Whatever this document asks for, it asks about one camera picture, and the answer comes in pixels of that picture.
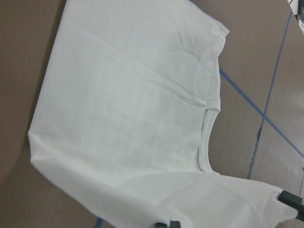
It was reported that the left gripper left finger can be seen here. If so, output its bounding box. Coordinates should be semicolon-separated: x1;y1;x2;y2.
155;223;167;228

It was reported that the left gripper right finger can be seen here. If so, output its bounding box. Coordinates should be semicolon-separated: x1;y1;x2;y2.
169;221;181;228

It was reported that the white long-sleeve printed shirt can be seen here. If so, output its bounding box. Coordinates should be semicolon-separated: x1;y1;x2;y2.
28;0;297;228

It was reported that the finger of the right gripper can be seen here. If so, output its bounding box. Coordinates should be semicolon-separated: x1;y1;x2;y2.
278;190;304;209

